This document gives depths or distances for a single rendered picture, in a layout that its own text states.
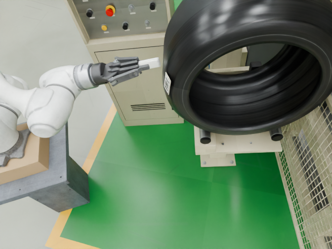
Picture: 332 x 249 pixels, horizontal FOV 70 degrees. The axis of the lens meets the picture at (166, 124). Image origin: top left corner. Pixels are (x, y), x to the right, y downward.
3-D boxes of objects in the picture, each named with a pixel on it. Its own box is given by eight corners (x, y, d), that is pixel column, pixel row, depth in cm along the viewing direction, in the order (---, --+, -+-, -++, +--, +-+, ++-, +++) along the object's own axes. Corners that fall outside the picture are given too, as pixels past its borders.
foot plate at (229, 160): (199, 138, 203) (198, 136, 201) (231, 136, 200) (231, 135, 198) (200, 167, 188) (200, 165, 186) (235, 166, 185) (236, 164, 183)
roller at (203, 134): (195, 77, 116) (205, 76, 115) (196, 84, 120) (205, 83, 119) (199, 139, 96) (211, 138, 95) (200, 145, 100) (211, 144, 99)
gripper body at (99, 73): (87, 75, 79) (112, 70, 77) (92, 58, 84) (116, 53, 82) (98, 90, 85) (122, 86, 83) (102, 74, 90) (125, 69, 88)
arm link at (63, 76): (92, 79, 93) (83, 103, 85) (58, 86, 97) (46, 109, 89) (76, 56, 85) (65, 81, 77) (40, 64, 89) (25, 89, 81)
